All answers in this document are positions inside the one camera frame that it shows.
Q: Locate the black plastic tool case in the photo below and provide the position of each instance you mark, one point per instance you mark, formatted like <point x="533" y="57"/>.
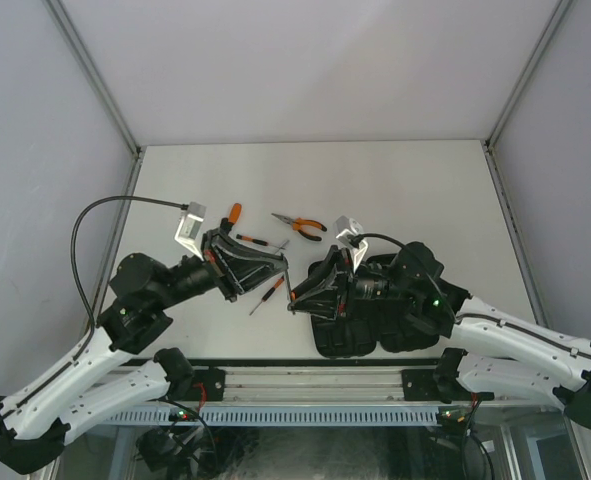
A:
<point x="424" y="314"/>

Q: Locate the grey slotted cable duct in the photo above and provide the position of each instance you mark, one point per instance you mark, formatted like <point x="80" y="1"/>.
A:
<point x="278" y="416"/>

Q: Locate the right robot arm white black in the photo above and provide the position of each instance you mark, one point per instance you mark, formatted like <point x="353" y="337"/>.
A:
<point x="492" y="353"/>

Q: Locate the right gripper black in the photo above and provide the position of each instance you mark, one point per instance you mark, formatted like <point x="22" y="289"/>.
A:
<point x="340" y="288"/>

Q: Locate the claw hammer orange black handle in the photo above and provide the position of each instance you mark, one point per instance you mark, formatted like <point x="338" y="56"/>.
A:
<point x="232" y="218"/>

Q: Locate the aluminium front rail frame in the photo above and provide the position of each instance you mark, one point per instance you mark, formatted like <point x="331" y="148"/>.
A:
<point x="331" y="383"/>

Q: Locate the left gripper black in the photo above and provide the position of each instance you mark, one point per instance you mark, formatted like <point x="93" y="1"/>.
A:
<point x="222" y="253"/>

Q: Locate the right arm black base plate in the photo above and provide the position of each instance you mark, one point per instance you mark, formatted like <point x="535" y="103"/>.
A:
<point x="419" y="385"/>

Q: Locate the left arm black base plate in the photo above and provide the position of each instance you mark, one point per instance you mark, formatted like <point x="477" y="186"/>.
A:
<point x="207" y="385"/>

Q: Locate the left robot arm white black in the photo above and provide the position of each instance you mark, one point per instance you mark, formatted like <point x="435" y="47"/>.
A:
<point x="42" y="418"/>

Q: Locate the small precision screwdriver orange lower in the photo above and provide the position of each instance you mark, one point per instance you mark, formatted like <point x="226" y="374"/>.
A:
<point x="267" y="295"/>

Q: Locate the large screwdriver black orange handle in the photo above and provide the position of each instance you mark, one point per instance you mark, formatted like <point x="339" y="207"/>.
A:
<point x="286" y="273"/>

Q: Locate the long nose pliers orange handles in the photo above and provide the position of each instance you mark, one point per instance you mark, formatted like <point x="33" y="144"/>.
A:
<point x="301" y="225"/>

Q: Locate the small screwdriver orange black upper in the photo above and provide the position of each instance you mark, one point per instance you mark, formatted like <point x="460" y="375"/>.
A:
<point x="259" y="242"/>

